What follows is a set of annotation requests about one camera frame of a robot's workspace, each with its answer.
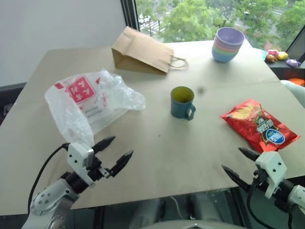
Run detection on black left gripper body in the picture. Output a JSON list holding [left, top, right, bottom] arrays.
[[86, 154, 112, 185]]

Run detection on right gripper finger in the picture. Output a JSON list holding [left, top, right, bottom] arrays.
[[222, 165, 253, 192], [238, 147, 260, 162]]

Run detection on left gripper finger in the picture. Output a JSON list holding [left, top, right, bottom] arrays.
[[110, 150, 134, 178], [91, 136, 116, 156]]

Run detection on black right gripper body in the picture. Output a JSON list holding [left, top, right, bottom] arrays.
[[253, 167, 270, 192]]

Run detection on red chip packet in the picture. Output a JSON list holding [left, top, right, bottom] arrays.
[[220, 98, 301, 154]]

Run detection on clear plastic bag red print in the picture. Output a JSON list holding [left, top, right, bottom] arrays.
[[44, 68, 146, 147]]

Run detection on white rounded object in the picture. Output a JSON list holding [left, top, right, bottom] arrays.
[[279, 79, 305, 108]]

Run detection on teal mug yellow inside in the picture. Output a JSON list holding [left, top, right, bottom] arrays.
[[170, 86, 197, 121]]

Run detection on orange object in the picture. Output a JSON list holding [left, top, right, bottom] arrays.
[[289, 77, 305, 87]]

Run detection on small colourful toys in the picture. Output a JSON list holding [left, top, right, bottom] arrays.
[[264, 31, 305, 81]]

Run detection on brown paper bag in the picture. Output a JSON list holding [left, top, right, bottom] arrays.
[[111, 26, 188, 76]]

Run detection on purple toy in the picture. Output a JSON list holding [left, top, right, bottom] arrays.
[[285, 58, 302, 68]]

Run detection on blue bowl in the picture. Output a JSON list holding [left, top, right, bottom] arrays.
[[212, 49, 238, 63]]

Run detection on dark grey furniture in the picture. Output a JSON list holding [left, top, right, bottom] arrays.
[[0, 82, 28, 126]]

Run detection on green bowl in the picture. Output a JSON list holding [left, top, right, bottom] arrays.
[[212, 45, 240, 55]]

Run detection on orange bowl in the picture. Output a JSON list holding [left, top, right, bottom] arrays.
[[213, 42, 242, 52]]

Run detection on pink bowl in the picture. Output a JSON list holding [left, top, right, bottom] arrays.
[[213, 38, 244, 49]]

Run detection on purple bowl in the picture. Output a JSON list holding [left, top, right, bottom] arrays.
[[215, 26, 246, 46]]

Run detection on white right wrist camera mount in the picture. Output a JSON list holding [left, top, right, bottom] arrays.
[[255, 151, 288, 199]]

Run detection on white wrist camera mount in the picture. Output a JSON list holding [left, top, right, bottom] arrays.
[[255, 151, 288, 199], [67, 142, 95, 186]]

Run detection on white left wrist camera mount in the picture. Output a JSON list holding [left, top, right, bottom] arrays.
[[67, 142, 95, 186]]

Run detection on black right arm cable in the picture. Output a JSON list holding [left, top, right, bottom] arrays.
[[246, 183, 271, 229]]

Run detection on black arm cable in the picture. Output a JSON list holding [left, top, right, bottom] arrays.
[[28, 143, 70, 212], [246, 183, 271, 229]]

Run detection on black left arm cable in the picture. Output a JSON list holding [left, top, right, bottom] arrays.
[[28, 143, 70, 212]]

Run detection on thin white cable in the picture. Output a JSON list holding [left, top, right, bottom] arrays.
[[170, 196, 184, 218]]

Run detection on black window frame post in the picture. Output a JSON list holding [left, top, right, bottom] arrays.
[[120, 0, 141, 32]]

